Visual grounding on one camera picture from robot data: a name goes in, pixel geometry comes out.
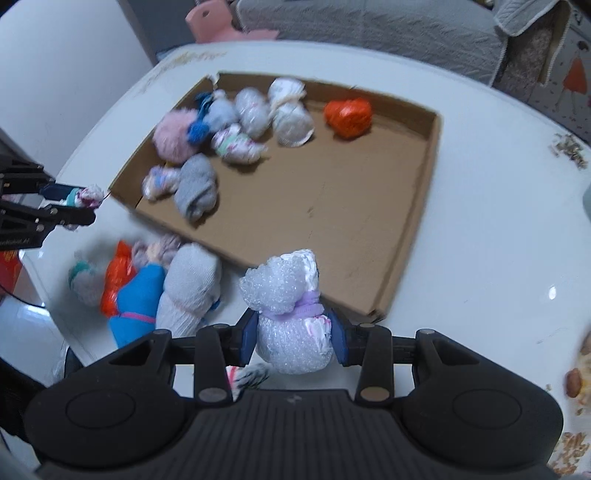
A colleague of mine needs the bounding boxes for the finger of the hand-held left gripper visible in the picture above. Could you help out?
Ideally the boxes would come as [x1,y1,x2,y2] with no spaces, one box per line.
[42,207,97,228]
[39,183,88,202]

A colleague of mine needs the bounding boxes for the grey sock bundle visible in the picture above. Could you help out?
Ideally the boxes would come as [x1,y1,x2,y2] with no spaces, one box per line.
[174,153,219,222]

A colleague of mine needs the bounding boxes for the printed play mat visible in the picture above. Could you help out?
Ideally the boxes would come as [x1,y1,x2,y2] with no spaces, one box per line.
[526,11,591,134]

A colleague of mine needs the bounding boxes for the red orange plastic bundle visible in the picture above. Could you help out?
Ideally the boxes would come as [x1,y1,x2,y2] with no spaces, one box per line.
[323,97,373,140]

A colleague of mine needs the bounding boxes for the pile of nuts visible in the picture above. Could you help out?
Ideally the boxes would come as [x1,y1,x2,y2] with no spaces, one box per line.
[553,431,591,477]

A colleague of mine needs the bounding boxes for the pale grey cloth bundle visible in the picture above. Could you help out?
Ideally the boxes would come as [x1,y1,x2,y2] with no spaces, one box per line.
[203,90,239,133]

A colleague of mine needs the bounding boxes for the white floral cloth bundle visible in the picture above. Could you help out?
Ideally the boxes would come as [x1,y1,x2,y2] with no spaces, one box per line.
[211,123,269,165]

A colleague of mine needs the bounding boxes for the clear bubble wrap bundle red band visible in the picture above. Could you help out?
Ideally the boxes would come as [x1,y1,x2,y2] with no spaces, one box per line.
[268,78,315,148]

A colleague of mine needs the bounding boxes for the clear plastic wrapped bundle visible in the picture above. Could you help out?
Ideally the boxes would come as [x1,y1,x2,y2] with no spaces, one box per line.
[235,87,273,139]

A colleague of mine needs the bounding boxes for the shallow brown cardboard box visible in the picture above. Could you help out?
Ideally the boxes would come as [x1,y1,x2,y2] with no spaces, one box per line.
[108,71,443,324]

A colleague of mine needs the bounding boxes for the blue fluffy bundle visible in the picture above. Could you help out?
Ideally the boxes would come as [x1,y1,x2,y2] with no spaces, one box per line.
[187,91,216,145]

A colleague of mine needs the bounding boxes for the small white pink green bundle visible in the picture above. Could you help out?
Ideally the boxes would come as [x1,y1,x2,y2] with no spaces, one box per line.
[65,184,105,232]

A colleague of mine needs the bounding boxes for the blue cloth bundle pink band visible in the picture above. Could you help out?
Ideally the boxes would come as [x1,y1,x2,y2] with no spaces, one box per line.
[108,264,167,348]

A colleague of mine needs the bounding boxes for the pink plastic chair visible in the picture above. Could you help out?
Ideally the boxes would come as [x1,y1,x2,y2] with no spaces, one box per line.
[185,0,280,45]

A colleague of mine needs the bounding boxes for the pale pink knit bundle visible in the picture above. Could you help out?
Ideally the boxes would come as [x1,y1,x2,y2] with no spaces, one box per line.
[131,233,183,268]

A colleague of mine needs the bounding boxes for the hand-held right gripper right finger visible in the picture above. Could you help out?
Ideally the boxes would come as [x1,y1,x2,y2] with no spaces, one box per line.
[329,310,476,408]

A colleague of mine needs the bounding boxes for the white sock bundle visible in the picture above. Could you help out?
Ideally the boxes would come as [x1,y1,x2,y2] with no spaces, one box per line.
[156,243,223,340]

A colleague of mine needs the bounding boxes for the brown date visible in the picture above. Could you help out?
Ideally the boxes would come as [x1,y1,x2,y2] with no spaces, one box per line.
[566,368,585,398]

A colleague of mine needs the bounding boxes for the pastel patterned cloth bundle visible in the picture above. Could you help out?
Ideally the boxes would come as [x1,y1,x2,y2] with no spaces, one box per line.
[141,165,182,200]

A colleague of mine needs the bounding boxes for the pink fluffy bundle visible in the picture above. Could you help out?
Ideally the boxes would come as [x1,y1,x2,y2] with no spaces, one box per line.
[152,110,200,165]

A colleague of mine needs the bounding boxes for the orange plastic bag bundle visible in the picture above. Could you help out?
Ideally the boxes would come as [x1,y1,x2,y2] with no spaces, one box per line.
[100,240,138,318]

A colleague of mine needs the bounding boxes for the red box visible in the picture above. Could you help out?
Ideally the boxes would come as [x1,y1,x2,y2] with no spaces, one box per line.
[0,250,22,298]

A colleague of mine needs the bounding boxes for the striped colourful cloth bundle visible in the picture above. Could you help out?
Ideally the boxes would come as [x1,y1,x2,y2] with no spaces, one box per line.
[226,361,272,401]

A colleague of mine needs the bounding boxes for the green and white cloth bundle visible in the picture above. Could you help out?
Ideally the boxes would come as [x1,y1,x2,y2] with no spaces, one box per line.
[68,251,109,306]

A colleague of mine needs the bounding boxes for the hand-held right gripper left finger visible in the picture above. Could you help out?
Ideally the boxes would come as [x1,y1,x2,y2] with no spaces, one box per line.
[99,308,258,407]

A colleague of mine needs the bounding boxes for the white bubble wrap bundle purple band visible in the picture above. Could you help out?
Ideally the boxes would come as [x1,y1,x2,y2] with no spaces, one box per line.
[239,249,334,376]

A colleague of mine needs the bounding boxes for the grey quilted sofa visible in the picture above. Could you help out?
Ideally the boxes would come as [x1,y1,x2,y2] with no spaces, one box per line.
[235,0,574,90]

